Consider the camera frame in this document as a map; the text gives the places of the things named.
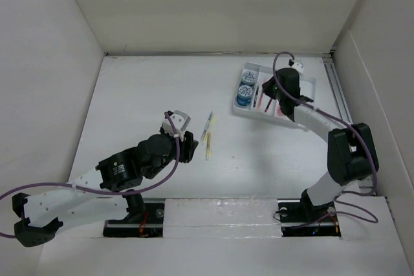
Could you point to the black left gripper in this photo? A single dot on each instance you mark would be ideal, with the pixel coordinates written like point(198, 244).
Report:
point(185, 147)

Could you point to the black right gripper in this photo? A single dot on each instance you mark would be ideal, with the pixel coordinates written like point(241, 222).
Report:
point(268, 87)

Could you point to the orange highlighter pen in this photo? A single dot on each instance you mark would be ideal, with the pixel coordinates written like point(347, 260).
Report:
point(263, 90)

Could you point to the blue cleaning gel jar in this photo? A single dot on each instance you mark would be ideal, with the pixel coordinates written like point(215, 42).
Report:
point(248, 77)
point(244, 95)

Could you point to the black gel pen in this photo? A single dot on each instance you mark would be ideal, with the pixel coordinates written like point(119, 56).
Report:
point(255, 97)

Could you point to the cream highlighter pen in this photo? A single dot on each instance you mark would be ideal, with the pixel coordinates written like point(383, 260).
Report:
point(208, 143)

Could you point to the yellow highlighter pen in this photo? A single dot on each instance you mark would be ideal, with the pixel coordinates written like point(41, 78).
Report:
point(207, 133)

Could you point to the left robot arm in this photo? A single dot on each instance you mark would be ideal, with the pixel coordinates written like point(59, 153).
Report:
point(107, 192)

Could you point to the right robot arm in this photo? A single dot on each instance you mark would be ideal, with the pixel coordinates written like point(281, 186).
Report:
point(316, 201)

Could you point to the blue highlighter pen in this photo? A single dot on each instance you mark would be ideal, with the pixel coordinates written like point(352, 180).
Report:
point(207, 126)

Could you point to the white compartment organizer tray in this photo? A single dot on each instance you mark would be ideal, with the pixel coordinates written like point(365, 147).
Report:
point(251, 102)

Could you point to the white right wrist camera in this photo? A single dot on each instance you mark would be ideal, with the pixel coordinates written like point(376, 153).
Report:
point(298, 66)

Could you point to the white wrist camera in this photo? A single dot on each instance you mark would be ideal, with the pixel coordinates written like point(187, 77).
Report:
point(176, 123)
point(298, 66)

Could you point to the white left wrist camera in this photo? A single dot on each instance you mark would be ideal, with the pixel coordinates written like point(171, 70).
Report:
point(176, 123)

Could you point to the aluminium side rail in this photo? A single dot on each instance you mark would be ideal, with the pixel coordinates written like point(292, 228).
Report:
point(352, 155)

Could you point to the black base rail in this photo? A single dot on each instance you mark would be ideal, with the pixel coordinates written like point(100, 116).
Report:
point(219, 218)

